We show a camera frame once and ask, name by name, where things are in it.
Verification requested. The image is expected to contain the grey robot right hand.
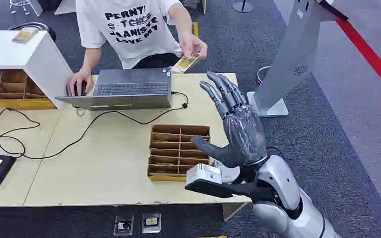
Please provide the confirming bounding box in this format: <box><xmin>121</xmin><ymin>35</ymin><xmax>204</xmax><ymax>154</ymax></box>
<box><xmin>191</xmin><ymin>71</ymin><xmax>269</xmax><ymax>169</ymax></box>

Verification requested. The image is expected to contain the person's right hand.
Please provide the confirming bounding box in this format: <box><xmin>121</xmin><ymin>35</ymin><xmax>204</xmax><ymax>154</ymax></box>
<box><xmin>66</xmin><ymin>69</ymin><xmax>94</xmax><ymax>97</ymax></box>

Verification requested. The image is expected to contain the person's left hand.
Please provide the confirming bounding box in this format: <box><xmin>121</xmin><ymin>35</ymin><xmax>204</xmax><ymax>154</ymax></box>
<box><xmin>179</xmin><ymin>32</ymin><xmax>208</xmax><ymax>60</ymax></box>

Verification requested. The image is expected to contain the black computer mouse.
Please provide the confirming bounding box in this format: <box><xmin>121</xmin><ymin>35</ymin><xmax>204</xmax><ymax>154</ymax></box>
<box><xmin>73</xmin><ymin>80</ymin><xmax>88</xmax><ymax>97</ymax></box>

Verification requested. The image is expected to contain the yellow printed card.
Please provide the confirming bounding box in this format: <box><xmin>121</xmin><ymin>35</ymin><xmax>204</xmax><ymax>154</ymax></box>
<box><xmin>170</xmin><ymin>54</ymin><xmax>200</xmax><ymax>73</ymax></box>

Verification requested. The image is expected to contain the white shelf stand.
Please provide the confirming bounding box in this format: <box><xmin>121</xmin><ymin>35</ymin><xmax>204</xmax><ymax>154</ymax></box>
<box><xmin>0</xmin><ymin>30</ymin><xmax>74</xmax><ymax>110</ymax></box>

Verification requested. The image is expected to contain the black round chair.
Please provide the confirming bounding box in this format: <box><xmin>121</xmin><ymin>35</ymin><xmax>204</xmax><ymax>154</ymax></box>
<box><xmin>8</xmin><ymin>22</ymin><xmax>57</xmax><ymax>42</ymax></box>

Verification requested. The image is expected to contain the grey laptop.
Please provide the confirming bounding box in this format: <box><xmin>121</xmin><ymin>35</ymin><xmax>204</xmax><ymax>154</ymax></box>
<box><xmin>55</xmin><ymin>68</ymin><xmax>173</xmax><ymax>112</ymax></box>

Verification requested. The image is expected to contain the round metal stand base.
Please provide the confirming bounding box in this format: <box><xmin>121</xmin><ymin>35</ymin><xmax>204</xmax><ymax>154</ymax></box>
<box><xmin>232</xmin><ymin>0</ymin><xmax>254</xmax><ymax>14</ymax></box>

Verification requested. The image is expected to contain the person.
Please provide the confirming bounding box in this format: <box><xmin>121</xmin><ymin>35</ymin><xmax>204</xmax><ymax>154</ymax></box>
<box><xmin>75</xmin><ymin>0</ymin><xmax>185</xmax><ymax>70</ymax></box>

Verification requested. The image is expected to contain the wooden box under shelf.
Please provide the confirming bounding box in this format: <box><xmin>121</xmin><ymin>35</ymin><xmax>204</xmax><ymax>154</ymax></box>
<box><xmin>0</xmin><ymin>69</ymin><xmax>57</xmax><ymax>111</ymax></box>

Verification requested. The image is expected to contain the stack of cards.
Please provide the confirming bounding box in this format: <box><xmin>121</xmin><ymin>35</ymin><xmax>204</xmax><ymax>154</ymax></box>
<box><xmin>12</xmin><ymin>27</ymin><xmax>39</xmax><ymax>44</ymax></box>

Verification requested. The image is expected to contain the wooden divided card box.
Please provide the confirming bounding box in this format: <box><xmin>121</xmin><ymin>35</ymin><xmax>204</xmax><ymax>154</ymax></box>
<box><xmin>147</xmin><ymin>124</ymin><xmax>211</xmax><ymax>182</ymax></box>

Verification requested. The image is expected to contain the pale desk leg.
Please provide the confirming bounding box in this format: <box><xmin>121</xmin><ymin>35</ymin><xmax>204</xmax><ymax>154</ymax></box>
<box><xmin>222</xmin><ymin>202</ymin><xmax>250</xmax><ymax>221</ymax></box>

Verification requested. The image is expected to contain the grey kiosk stand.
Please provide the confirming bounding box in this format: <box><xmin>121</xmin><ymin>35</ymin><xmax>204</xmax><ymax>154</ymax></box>
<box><xmin>247</xmin><ymin>0</ymin><xmax>349</xmax><ymax>118</ymax></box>

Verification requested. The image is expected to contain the white chair base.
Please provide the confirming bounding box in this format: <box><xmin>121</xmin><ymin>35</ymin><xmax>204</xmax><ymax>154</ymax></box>
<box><xmin>9</xmin><ymin>0</ymin><xmax>43</xmax><ymax>17</ymax></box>

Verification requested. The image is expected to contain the red barrier belt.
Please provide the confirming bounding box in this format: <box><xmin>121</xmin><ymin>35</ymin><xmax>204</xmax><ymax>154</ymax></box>
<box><xmin>334</xmin><ymin>15</ymin><xmax>381</xmax><ymax>102</ymax></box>

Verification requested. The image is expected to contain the floor socket with plug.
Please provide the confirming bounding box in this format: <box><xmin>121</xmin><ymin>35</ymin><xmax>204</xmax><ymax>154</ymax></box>
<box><xmin>113</xmin><ymin>215</ymin><xmax>134</xmax><ymax>237</ymax></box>

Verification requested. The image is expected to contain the black mouse cable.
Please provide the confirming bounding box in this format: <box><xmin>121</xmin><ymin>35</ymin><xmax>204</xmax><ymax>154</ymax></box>
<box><xmin>72</xmin><ymin>105</ymin><xmax>87</xmax><ymax>118</ymax></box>

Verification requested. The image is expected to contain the black laptop power cable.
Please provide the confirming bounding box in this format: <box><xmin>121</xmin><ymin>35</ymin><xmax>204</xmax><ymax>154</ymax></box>
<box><xmin>0</xmin><ymin>91</ymin><xmax>189</xmax><ymax>161</ymax></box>

